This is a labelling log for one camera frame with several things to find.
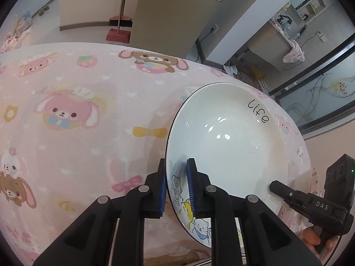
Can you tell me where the person's right hand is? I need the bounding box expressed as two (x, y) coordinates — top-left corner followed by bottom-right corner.
(302, 226), (339, 258)

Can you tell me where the mirror cabinet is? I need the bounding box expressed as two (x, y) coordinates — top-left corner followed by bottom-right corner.
(294, 0), (326, 17)

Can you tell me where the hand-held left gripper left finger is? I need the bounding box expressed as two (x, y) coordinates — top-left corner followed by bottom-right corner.
(33, 158), (168, 266)

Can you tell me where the colourful floor mat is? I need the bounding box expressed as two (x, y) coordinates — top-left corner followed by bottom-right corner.
(230, 61), (268, 89)

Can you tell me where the red dustpan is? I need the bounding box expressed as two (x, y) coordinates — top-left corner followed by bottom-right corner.
(106, 28), (131, 43)

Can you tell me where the white plate with cartoon print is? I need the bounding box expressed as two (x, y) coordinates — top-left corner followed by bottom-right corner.
(166, 82), (289, 248)

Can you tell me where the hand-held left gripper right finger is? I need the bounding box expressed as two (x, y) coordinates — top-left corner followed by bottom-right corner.
(186, 158), (323, 266)

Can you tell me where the black framed glass door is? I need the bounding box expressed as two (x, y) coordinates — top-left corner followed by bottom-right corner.
(270, 32), (355, 139)

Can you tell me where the pale pink towel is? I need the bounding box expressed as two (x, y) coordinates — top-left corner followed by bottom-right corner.
(283, 40), (306, 64)

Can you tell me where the broom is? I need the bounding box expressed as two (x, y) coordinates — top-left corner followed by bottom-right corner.
(109, 0), (133, 28)

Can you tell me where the beige vanity cabinet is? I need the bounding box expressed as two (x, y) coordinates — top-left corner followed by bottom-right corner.
(250, 19), (298, 71)

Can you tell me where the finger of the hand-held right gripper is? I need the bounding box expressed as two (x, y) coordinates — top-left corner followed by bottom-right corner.
(268, 180), (312, 214)

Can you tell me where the beige refrigerator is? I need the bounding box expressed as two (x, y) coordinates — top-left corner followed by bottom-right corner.
(130, 0), (240, 59)

